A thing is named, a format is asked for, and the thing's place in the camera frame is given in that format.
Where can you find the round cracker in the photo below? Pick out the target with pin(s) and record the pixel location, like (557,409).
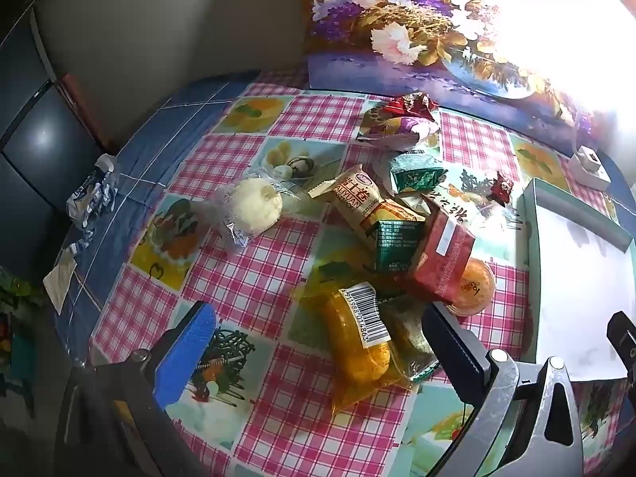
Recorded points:
(414,357)

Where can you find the yellow orange cake packet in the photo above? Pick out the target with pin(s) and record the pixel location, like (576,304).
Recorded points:
(362,351)

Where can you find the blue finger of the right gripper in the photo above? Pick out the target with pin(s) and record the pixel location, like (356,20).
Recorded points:
(621,332)

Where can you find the crumpled blue white wrapper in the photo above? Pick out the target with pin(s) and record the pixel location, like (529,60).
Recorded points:
(96,194)

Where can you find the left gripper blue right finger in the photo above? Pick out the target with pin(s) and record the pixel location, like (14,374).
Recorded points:
(460,354)

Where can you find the orange jelly cup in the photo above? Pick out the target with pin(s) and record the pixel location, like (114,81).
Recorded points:
(476,289)

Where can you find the round bun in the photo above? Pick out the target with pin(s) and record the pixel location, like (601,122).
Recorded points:
(245,208)

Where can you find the purple strawberry bread packet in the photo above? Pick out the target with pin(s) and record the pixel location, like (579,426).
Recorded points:
(399,133)

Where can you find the blue bedsheet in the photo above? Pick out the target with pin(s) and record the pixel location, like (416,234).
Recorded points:
(146,164)

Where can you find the red shiny snack bag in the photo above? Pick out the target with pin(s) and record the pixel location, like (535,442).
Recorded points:
(417,104)

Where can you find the flower vase painting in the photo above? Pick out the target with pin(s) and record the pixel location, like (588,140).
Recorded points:
(560,71)

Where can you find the white power strip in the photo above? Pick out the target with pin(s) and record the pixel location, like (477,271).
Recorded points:
(587,169)

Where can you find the teal white cardboard box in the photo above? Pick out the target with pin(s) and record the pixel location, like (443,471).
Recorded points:
(581,272)

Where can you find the white cream calligraphy packet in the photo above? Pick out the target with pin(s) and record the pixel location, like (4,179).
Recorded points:
(493,226)

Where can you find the white paper scrap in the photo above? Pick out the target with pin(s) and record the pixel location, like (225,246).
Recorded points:
(57,281)

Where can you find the small red candy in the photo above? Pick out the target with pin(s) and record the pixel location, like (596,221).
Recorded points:
(501,189)

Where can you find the dark green snack packet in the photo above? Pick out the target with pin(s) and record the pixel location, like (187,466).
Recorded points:
(396,242)

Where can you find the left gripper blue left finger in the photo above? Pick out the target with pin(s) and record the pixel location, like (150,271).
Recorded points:
(178,352)

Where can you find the beige orange bread packet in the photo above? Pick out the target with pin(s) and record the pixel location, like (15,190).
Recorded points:
(361,203)

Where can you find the light green snack packet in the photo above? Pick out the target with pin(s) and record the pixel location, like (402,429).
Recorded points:
(414,172)

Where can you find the checkered fruit tablecloth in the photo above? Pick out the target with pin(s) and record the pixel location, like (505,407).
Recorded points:
(270,415)

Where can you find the dark blue chair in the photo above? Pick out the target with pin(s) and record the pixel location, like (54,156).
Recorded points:
(46,153)

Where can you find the red snack packet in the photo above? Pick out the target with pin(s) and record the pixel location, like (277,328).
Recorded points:
(440,259)

